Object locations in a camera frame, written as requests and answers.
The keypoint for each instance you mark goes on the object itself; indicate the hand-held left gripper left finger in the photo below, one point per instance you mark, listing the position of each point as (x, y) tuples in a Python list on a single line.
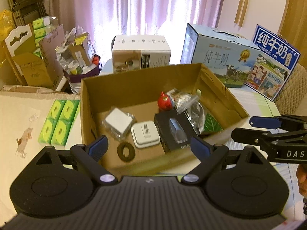
[(98, 147)]

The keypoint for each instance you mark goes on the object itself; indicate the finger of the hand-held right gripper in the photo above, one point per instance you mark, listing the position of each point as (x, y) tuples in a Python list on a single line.
[(263, 121), (251, 135)]

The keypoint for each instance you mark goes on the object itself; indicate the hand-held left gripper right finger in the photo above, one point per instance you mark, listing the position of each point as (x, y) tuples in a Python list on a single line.
[(200, 147)]

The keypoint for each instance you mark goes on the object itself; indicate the green leaf print packet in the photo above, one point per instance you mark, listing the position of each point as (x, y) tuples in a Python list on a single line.
[(212, 124)]

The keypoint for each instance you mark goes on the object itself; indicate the black mouse box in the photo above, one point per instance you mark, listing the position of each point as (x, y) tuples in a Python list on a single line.
[(175, 129)]

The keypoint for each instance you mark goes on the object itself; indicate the crinkled clear plastic bag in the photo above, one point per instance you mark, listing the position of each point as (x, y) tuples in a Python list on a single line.
[(196, 115)]

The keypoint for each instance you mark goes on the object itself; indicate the white item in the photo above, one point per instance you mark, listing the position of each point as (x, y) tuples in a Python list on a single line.
[(120, 122)]

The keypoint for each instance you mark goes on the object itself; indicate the white plug adapter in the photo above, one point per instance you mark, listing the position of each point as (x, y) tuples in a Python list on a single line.
[(145, 134)]

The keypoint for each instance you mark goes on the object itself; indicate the cotton swab bag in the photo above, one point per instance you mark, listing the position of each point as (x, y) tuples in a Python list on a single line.
[(183, 99)]

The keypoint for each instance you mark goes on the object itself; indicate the red and white figurine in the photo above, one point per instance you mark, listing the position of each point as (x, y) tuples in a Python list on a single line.
[(165, 101)]

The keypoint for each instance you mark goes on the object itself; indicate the brown cardboard box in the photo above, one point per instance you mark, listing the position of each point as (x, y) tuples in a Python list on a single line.
[(144, 93)]

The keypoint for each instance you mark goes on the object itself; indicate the person's right hand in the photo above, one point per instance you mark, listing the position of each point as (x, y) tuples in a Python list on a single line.
[(302, 179)]

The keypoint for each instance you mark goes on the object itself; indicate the checked tablecloth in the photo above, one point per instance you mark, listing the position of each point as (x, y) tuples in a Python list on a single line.
[(254, 105)]

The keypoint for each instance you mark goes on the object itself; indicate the quilted beige chair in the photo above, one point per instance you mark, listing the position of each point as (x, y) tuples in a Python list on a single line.
[(292, 91)]

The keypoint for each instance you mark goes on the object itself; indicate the green tissue multipack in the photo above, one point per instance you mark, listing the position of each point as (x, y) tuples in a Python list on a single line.
[(60, 122)]

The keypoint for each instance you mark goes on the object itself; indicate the dark blue milk carton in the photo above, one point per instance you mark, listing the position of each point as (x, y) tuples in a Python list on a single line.
[(273, 67)]

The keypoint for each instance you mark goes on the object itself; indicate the white plastic bag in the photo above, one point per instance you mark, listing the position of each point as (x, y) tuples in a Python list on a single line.
[(74, 87)]

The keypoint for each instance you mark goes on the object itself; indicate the cream printed cloth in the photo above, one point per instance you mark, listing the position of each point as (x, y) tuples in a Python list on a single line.
[(21, 129)]

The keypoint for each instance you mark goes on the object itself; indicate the light blue milk carton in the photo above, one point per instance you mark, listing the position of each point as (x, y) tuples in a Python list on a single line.
[(215, 57)]

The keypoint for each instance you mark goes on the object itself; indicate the purple box of clutter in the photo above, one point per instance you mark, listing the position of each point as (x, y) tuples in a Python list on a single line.
[(81, 62)]

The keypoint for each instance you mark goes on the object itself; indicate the white product box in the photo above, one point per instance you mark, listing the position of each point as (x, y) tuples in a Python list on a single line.
[(139, 52)]

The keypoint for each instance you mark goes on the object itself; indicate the stack of green tissue packs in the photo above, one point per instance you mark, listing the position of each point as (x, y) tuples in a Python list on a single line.
[(40, 31)]

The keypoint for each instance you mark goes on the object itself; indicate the pink sheer curtain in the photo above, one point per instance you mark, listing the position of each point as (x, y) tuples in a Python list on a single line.
[(144, 7)]

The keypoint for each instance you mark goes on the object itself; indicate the yellow plastic bag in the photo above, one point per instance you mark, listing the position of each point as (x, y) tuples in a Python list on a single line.
[(4, 28)]

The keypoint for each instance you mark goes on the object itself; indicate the black folding chairs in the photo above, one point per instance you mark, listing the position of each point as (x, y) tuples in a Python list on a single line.
[(26, 2)]

